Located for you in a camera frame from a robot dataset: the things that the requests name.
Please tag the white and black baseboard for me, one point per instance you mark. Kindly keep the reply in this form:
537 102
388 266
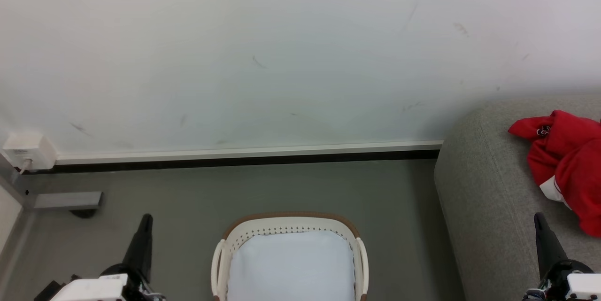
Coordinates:
235 158

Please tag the grey metal foot bar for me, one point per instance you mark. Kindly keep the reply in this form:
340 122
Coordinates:
68 200

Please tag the black round levelling foot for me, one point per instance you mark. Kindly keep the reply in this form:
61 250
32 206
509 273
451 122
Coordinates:
83 213

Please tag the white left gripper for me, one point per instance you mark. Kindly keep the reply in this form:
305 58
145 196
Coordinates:
94 289

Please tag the white cloth basket liner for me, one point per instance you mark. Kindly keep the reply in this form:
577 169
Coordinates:
291 268

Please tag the white laundry basket brown rim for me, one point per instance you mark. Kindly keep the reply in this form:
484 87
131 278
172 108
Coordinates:
291 223

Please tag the grey fabric sofa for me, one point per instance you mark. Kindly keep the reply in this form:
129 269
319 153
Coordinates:
493 197

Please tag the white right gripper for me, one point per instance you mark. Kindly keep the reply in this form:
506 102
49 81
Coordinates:
568 282

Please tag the red garment with white cuff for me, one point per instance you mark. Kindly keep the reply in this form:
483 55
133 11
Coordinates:
570 160

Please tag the white wall socket box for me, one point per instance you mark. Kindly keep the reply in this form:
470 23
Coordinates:
28 150

